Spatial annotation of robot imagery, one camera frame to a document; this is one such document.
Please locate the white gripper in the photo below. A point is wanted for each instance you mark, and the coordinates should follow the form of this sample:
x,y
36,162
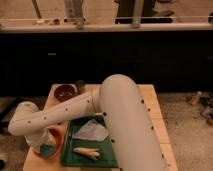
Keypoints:
x,y
37,139

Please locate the teal sponge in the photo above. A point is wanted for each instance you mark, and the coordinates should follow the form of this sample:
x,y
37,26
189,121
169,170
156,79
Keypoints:
x,y
47,150

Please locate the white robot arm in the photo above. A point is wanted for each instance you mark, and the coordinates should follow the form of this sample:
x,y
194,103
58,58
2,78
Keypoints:
x,y
119,100

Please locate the orange red bowl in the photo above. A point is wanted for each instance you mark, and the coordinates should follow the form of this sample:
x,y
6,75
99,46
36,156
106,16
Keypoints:
x,y
55,138

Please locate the dark maroon bowl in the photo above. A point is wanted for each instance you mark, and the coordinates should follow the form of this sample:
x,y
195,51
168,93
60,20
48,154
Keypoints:
x,y
64,92

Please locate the grey folded cloth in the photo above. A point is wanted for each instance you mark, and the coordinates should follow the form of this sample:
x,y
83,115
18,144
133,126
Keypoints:
x,y
91,131

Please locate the dark metal cup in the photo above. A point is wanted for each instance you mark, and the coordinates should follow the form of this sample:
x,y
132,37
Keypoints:
x,y
80,85

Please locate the green plastic tray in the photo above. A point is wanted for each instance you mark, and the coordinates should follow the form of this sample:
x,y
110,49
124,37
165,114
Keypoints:
x,y
69,158

